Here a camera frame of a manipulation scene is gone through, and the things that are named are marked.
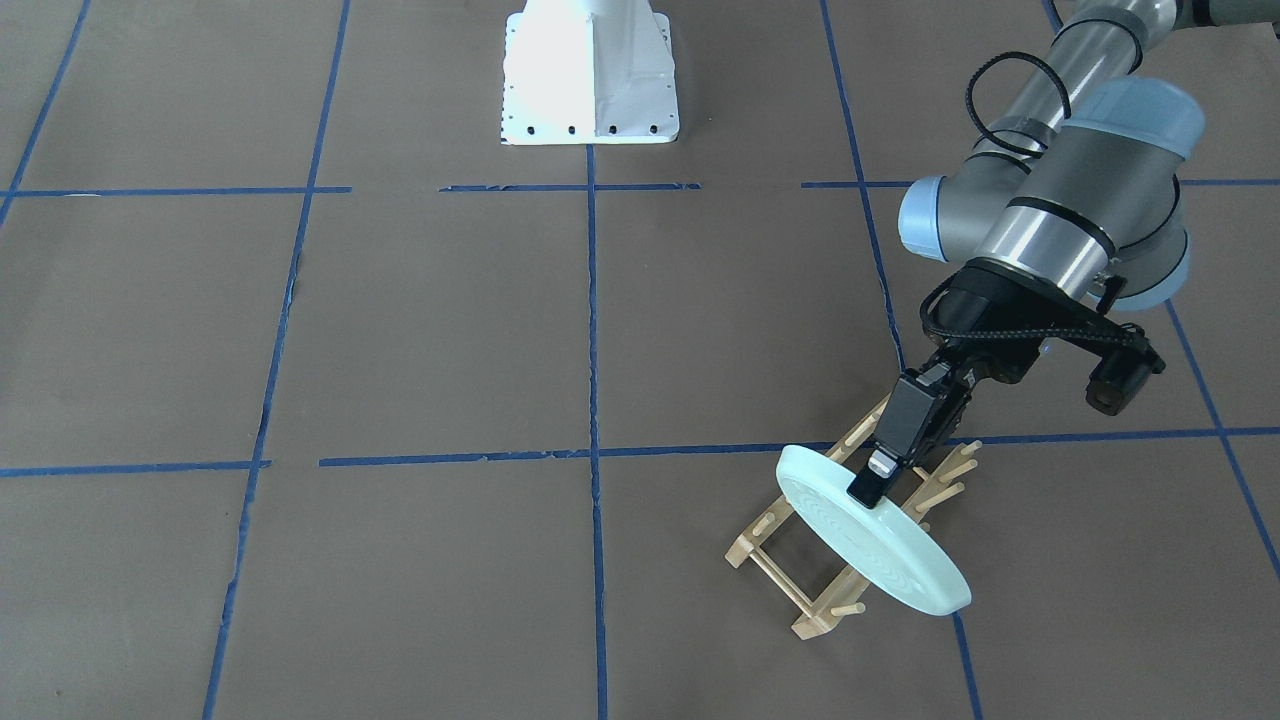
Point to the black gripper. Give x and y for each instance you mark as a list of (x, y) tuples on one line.
[(985, 303)]

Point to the light green ceramic plate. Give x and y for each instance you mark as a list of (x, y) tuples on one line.
[(882, 543)]

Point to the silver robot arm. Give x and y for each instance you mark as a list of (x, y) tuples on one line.
[(1068, 207)]

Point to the wooden dish rack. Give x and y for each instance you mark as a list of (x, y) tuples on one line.
[(841, 598)]

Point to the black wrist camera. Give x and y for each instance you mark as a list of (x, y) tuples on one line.
[(1126, 356)]

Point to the white pedestal column base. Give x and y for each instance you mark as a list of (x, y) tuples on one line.
[(580, 72)]

